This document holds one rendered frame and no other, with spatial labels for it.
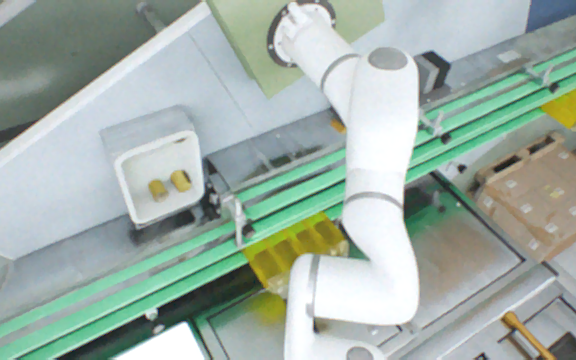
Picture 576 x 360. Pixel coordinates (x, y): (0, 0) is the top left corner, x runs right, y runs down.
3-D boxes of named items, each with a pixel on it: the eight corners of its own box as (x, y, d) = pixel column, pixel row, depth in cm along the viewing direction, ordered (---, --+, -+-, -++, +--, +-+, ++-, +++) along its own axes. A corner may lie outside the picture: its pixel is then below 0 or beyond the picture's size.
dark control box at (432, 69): (404, 78, 141) (423, 94, 137) (411, 56, 135) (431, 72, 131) (424, 71, 144) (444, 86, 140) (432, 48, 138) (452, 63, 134)
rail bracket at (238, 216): (220, 225, 116) (245, 264, 109) (216, 181, 103) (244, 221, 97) (231, 220, 117) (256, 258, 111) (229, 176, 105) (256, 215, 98)
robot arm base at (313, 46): (253, 26, 87) (293, 73, 78) (305, -22, 85) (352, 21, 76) (292, 71, 100) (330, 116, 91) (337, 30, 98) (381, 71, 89)
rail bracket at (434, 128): (408, 117, 132) (441, 147, 125) (415, 97, 127) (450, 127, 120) (418, 113, 134) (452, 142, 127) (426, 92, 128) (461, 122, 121)
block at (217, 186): (207, 201, 118) (219, 221, 115) (204, 176, 111) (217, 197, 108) (220, 196, 120) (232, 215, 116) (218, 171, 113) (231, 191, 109)
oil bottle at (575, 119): (525, 99, 168) (594, 148, 153) (532, 86, 164) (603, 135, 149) (535, 94, 170) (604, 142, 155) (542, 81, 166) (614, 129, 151)
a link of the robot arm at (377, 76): (338, 221, 71) (342, 152, 59) (351, 111, 86) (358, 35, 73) (402, 229, 70) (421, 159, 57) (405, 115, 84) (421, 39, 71)
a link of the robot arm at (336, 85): (320, 109, 88) (368, 167, 79) (320, 51, 78) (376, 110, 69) (363, 91, 91) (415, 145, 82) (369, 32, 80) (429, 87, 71)
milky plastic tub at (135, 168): (121, 201, 111) (134, 227, 106) (98, 131, 94) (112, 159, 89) (190, 174, 117) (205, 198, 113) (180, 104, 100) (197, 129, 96)
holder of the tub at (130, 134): (126, 212, 115) (138, 235, 111) (99, 129, 94) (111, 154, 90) (191, 186, 121) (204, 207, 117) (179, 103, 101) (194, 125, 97)
